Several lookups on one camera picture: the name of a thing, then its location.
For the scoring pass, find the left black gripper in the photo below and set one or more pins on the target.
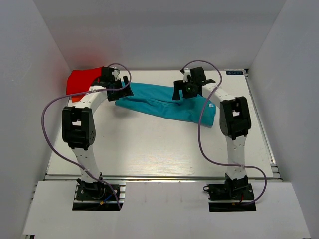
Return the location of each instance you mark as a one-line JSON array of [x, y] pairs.
[[125, 91]]

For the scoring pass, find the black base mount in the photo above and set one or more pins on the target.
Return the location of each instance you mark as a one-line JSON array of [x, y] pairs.
[[221, 199], [91, 200]]

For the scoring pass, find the teal t-shirt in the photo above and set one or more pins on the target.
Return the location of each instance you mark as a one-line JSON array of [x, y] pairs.
[[157, 101]]

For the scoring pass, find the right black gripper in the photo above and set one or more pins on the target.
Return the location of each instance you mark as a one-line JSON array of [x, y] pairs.
[[180, 84]]

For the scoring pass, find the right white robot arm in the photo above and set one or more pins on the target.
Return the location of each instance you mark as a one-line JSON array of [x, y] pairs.
[[234, 120]]

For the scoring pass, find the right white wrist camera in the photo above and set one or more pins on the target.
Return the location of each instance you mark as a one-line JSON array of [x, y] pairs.
[[186, 74]]

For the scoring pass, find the orange folded t-shirt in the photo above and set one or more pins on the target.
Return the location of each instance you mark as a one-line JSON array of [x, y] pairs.
[[76, 98]]

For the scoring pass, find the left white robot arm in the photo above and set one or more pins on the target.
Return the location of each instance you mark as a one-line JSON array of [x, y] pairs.
[[78, 127]]

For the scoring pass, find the red folded t-shirt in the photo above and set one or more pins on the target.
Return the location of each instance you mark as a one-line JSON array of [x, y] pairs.
[[81, 80]]

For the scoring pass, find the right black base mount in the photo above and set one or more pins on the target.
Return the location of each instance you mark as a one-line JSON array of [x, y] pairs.
[[221, 199]]

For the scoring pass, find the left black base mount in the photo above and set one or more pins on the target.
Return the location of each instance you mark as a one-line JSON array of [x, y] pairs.
[[91, 200]]

